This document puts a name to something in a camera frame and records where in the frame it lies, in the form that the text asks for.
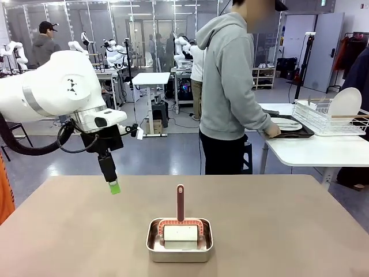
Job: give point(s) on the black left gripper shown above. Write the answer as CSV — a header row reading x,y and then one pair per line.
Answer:
x,y
106,140

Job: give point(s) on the person right forearm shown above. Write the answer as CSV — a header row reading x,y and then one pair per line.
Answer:
x,y
259,118

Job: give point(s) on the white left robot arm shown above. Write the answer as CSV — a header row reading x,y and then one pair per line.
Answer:
x,y
52,86

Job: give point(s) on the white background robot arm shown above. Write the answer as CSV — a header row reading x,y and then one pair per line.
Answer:
x,y
181,49
113,54
76,46
15,49

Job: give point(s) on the person right hand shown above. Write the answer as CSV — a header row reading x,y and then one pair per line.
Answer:
x,y
273,131

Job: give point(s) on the cardboard box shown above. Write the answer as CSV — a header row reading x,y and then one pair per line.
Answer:
x,y
154,127

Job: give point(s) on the gray plastic stool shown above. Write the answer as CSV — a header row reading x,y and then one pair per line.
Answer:
x,y
160,112

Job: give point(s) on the black folding chair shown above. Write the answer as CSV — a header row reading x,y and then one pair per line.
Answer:
x,y
20,127

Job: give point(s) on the small white standing desk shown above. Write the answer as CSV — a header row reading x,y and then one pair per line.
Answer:
x,y
151,78

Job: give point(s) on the orange fabric object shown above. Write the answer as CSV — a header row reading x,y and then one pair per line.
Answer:
x,y
5,190

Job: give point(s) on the black metal shelf rack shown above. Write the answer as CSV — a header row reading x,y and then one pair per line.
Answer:
x,y
99,62

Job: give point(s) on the rectangular metal tin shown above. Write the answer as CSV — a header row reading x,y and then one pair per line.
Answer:
x,y
180,255

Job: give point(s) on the person in white t-shirt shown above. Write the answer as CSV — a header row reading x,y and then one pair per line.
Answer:
x,y
197,80

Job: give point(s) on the man in black cap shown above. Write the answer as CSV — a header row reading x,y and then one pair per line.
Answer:
x,y
44,46

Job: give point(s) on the person in gray hoodie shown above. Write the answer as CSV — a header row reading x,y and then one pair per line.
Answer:
x,y
225,72

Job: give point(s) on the wooden shoe shelf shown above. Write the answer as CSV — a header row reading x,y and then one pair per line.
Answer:
x,y
263,78

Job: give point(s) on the white side table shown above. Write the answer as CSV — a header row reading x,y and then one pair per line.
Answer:
x,y
311,150

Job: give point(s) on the black tripod with light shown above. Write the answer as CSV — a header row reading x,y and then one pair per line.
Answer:
x,y
307,57

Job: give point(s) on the gray door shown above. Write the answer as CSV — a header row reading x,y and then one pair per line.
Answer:
x,y
325,52

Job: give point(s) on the white plate in rack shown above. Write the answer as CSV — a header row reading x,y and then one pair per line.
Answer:
x,y
346,101

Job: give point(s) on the dark navy garment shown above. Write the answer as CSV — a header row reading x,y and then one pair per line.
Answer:
x,y
357,95

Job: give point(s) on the orange jacket on rack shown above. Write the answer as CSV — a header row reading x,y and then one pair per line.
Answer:
x,y
344,54

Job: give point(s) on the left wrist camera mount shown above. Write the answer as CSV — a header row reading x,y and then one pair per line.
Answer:
x,y
134,130

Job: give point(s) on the black camera pole stand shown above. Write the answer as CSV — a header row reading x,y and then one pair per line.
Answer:
x,y
130,72

